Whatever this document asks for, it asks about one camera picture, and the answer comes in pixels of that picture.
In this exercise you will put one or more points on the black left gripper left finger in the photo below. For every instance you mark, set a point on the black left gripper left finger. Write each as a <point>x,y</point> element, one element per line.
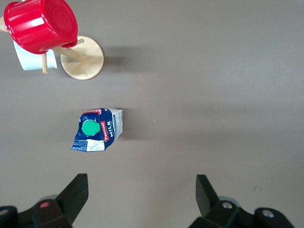
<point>76,194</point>

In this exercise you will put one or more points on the blue white milk carton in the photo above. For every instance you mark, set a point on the blue white milk carton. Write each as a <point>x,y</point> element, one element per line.
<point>111,123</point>

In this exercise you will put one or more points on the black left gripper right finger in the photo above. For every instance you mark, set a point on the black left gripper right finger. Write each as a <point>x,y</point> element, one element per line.
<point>205,197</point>

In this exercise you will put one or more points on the wooden mug tree stand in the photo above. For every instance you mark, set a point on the wooden mug tree stand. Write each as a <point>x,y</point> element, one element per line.
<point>83,66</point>

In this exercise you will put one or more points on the red plastic cup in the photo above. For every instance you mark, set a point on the red plastic cup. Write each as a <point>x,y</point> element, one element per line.
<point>40,23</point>

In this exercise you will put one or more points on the white plastic cup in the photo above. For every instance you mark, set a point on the white plastic cup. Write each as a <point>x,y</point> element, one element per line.
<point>28,61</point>

